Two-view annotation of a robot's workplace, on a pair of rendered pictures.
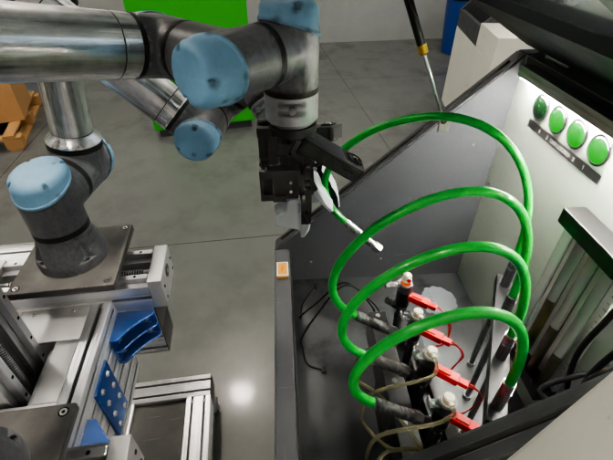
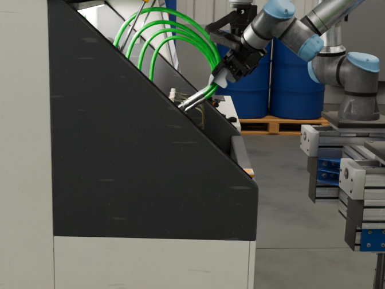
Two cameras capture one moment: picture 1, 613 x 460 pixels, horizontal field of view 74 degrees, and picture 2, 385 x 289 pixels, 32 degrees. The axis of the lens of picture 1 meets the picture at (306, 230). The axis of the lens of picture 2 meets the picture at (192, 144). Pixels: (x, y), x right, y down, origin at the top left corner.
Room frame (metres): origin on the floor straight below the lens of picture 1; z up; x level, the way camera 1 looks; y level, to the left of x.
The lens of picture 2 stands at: (2.68, 0.00, 1.50)
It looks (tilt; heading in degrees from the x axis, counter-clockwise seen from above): 14 degrees down; 183
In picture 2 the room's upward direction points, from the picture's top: 2 degrees clockwise
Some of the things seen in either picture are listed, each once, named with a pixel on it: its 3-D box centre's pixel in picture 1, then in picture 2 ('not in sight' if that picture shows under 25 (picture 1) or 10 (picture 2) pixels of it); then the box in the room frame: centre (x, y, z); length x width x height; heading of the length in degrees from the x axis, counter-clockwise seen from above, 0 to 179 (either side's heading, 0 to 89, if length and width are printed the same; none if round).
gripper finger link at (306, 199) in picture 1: (305, 199); not in sight; (0.53, 0.00, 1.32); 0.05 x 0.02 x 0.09; 3
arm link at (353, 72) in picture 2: not in sight; (360, 71); (0.22, 0.47, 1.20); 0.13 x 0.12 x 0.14; 49
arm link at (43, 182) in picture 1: (49, 194); not in sight; (0.73, 0.55, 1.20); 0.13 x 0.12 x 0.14; 177
